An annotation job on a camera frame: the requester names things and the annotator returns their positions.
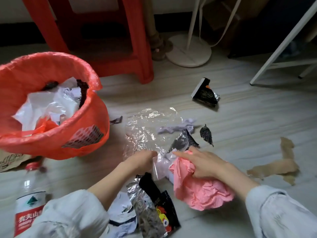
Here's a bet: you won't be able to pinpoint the torn cardboard pieces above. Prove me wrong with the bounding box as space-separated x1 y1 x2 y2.
0 150 31 173

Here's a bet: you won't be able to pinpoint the person's right hand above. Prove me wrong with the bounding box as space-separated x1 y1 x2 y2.
172 146 225 180

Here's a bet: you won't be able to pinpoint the long white paper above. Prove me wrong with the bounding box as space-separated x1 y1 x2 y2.
157 118 196 135

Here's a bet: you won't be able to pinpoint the person's right forearm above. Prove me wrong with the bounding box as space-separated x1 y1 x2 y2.
214 162 260 201

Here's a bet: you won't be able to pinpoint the clear bottle red label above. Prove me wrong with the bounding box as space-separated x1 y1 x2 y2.
14 162 49 237

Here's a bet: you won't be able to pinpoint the small black patterned plastic piece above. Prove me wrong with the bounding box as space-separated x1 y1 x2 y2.
199 124 214 147

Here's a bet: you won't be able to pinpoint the brown rope-wrapped post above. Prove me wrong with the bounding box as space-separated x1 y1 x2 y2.
143 0 174 61

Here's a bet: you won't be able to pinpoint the person's printed right sleeve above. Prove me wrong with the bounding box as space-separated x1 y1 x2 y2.
245 185 317 238

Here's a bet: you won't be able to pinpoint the red plastic bag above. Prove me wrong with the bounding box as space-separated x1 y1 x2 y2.
169 150 235 212

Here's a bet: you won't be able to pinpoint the person's white left sleeve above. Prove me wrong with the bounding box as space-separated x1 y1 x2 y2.
18 189 110 238

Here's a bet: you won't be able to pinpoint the person's left hand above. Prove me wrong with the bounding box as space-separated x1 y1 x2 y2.
123 149 158 175

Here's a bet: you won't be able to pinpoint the clear crinkled plastic bag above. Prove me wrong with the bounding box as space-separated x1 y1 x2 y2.
123 107 185 181

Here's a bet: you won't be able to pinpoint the red plastic stool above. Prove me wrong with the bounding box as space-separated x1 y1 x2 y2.
21 0 155 85

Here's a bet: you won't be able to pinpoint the black snack wrapper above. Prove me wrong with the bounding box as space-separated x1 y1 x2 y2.
191 77 220 108

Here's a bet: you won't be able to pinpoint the white metal frame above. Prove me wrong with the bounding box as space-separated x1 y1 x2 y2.
249 0 317 85

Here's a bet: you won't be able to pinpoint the brown paper strip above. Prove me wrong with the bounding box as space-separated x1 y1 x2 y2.
247 137 300 185

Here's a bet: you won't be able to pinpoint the person's left forearm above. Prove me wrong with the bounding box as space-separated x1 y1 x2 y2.
87 162 134 211

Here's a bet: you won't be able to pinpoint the silver foil wrapper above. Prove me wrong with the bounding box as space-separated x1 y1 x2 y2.
126 172 181 238

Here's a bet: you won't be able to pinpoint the waste basket with red bag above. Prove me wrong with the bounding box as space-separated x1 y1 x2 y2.
0 52 110 161

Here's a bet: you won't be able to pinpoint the large translucent plastic bag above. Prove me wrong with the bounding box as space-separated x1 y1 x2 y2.
12 76 82 132

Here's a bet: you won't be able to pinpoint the tall black cabinet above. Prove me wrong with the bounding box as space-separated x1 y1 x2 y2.
228 0 317 59

